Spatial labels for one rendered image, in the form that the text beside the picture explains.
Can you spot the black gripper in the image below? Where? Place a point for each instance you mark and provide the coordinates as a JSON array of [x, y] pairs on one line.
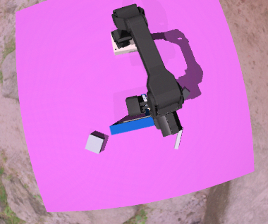
[[136, 105]]

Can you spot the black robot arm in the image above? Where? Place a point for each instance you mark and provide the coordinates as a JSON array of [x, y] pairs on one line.
[[165, 95]]

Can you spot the white flat bar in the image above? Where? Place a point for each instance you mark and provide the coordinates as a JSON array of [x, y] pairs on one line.
[[178, 140]]

